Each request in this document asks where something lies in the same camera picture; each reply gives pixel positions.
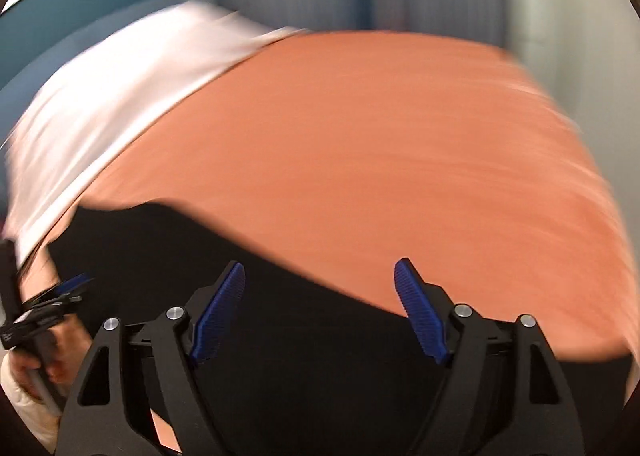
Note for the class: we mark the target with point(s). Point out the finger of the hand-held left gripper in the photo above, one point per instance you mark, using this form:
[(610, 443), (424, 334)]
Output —
[(50, 310), (75, 282)]

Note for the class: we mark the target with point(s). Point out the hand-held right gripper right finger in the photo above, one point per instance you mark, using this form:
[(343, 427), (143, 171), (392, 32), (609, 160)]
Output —
[(417, 311)]

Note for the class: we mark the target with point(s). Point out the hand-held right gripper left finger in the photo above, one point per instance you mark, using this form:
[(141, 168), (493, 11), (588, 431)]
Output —
[(220, 308)]

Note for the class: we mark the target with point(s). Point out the black pants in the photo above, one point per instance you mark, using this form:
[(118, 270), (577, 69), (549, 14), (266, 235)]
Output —
[(310, 336)]

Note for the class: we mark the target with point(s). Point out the person's left hand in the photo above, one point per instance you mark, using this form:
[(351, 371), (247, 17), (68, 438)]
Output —
[(67, 338)]

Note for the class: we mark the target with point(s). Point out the orange bed sheet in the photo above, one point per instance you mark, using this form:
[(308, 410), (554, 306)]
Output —
[(375, 146)]

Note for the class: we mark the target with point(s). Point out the white pillow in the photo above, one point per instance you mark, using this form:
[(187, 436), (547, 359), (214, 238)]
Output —
[(100, 111)]

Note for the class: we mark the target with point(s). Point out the blue padded headboard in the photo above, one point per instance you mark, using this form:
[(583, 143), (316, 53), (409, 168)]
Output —
[(80, 11)]

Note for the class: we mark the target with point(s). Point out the white door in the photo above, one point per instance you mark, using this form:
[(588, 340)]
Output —
[(565, 11)]

